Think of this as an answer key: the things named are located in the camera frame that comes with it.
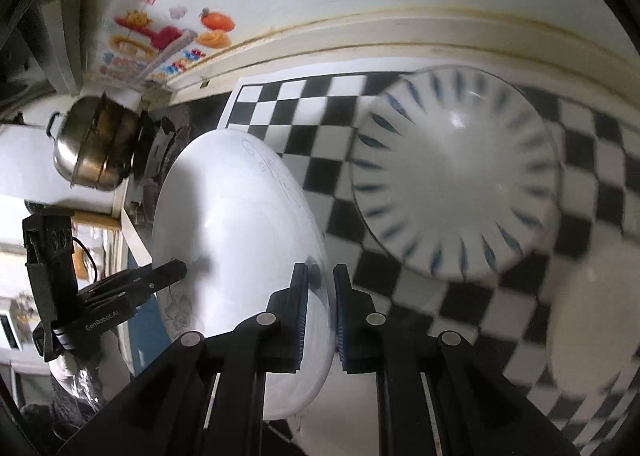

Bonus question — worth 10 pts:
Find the white plate with blue petals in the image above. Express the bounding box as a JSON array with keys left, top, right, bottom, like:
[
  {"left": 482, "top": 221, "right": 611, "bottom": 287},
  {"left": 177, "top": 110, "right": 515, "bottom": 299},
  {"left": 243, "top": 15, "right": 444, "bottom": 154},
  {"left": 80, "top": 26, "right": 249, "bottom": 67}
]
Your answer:
[{"left": 350, "top": 65, "right": 563, "bottom": 282}]

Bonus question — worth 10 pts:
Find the black gas stove burner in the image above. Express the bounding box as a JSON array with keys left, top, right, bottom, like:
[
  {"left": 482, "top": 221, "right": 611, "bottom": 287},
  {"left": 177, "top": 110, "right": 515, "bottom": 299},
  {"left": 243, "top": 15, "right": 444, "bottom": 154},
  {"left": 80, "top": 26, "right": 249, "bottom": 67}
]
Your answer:
[{"left": 131, "top": 106, "right": 193, "bottom": 189}]

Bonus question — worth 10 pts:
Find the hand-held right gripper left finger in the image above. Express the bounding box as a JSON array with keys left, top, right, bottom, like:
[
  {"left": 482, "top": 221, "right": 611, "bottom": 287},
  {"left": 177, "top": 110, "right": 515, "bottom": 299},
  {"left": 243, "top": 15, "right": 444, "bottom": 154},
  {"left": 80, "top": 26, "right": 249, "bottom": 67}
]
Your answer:
[{"left": 57, "top": 263, "right": 311, "bottom": 456}]

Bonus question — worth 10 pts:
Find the stainless steel pot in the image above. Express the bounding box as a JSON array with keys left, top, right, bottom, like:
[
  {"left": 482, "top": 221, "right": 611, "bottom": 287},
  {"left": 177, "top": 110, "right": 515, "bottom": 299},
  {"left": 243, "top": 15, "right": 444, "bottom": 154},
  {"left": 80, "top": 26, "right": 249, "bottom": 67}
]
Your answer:
[{"left": 46, "top": 93, "right": 143, "bottom": 193}]

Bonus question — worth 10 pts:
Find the black and white checkered mat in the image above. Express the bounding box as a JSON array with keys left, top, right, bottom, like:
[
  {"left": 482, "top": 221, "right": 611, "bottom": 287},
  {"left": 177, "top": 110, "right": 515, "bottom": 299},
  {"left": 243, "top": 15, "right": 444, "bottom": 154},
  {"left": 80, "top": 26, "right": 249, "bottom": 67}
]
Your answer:
[{"left": 217, "top": 71, "right": 640, "bottom": 456}]

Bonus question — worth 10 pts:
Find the white floral print plate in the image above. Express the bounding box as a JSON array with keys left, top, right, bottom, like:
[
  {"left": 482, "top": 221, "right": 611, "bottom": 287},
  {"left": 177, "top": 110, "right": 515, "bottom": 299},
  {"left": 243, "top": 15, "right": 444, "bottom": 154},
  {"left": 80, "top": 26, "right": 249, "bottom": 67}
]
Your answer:
[{"left": 151, "top": 128, "right": 333, "bottom": 422}]

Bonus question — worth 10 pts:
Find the dark patterned clothing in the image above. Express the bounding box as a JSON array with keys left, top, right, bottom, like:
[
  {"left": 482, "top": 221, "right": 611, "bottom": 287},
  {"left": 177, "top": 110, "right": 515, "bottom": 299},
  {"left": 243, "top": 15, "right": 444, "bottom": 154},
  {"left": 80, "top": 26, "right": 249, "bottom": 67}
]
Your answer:
[{"left": 47, "top": 356, "right": 131, "bottom": 442}]

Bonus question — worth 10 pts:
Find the plain white bowl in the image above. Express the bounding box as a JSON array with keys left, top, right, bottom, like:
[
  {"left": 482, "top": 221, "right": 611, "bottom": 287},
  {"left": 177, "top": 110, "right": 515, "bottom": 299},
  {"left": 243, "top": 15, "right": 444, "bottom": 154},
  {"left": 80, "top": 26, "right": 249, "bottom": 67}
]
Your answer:
[{"left": 545, "top": 241, "right": 640, "bottom": 399}]

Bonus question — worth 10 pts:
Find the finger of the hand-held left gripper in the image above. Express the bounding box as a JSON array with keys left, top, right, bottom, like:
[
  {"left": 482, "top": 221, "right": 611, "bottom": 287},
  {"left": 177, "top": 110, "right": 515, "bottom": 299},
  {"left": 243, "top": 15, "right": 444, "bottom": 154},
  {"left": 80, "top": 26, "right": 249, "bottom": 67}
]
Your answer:
[{"left": 77, "top": 259, "right": 189, "bottom": 309}]

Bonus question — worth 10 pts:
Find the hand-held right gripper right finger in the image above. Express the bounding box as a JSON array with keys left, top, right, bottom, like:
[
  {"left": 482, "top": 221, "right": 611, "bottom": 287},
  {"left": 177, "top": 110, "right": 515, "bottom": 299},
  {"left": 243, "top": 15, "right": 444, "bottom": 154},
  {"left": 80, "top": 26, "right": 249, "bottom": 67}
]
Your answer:
[{"left": 334, "top": 263, "right": 581, "bottom": 456}]

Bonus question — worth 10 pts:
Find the thin black cable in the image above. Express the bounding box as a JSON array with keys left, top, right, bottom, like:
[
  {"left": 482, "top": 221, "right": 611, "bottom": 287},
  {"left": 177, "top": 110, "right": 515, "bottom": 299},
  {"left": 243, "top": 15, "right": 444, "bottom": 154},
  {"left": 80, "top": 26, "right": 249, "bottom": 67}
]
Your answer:
[{"left": 71, "top": 235, "right": 98, "bottom": 283}]

